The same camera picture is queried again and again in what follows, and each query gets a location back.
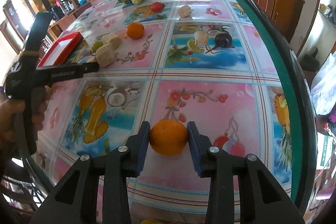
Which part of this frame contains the red tomato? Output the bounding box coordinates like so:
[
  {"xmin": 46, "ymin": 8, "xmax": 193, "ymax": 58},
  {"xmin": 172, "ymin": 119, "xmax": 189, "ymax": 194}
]
[{"xmin": 150, "ymin": 2, "xmax": 165, "ymax": 13}]

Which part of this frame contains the person's left hand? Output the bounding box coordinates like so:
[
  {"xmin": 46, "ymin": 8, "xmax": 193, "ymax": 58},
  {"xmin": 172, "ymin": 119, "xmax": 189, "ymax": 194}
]
[{"xmin": 0, "ymin": 84, "xmax": 52, "ymax": 162}]

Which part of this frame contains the pale round piece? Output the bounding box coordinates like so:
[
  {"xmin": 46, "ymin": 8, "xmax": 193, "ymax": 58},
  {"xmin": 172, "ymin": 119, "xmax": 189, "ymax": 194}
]
[{"xmin": 194, "ymin": 31, "xmax": 209, "ymax": 47}]

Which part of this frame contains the large beige bread chunk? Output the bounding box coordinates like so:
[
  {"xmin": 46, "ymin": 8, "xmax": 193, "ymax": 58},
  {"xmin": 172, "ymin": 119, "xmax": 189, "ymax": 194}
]
[{"xmin": 96, "ymin": 44, "xmax": 116, "ymax": 68}]

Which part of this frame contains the green lime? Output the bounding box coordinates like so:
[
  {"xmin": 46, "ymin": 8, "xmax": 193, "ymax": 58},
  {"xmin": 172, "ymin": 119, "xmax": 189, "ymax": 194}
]
[{"xmin": 91, "ymin": 41, "xmax": 104, "ymax": 53}]

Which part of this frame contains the colourful fruit print tablecloth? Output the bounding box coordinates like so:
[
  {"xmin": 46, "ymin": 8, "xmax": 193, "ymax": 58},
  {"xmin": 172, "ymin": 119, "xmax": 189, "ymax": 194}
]
[{"xmin": 28, "ymin": 0, "xmax": 293, "ymax": 224}]

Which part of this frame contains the dark purple fruit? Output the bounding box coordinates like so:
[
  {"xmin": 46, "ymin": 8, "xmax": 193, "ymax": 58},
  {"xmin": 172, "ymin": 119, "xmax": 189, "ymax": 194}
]
[{"xmin": 215, "ymin": 32, "xmax": 234, "ymax": 48}]

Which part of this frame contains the red rimmed white tray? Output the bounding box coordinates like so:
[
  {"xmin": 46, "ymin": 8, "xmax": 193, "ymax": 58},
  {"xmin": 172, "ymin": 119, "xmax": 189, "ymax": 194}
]
[{"xmin": 37, "ymin": 32, "xmax": 84, "ymax": 68}]

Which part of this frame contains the orange fruit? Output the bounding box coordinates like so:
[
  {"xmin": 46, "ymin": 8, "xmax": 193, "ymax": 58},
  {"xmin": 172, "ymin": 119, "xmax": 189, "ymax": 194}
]
[
  {"xmin": 149, "ymin": 119, "xmax": 189, "ymax": 156},
  {"xmin": 126, "ymin": 22, "xmax": 145, "ymax": 39}
]

